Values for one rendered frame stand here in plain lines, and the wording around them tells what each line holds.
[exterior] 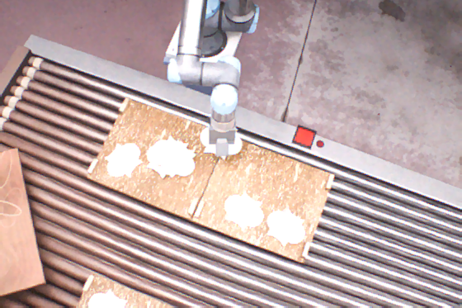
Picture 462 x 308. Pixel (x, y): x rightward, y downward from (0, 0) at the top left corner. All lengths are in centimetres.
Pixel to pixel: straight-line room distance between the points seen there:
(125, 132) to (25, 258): 60
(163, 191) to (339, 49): 185
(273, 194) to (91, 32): 192
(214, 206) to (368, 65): 181
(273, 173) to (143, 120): 52
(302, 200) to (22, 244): 98
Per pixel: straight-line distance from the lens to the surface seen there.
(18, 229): 196
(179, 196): 201
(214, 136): 184
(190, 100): 219
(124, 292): 194
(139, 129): 212
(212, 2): 219
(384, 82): 349
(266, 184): 204
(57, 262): 202
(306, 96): 331
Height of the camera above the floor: 283
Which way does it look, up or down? 64 degrees down
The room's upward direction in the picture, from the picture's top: 7 degrees clockwise
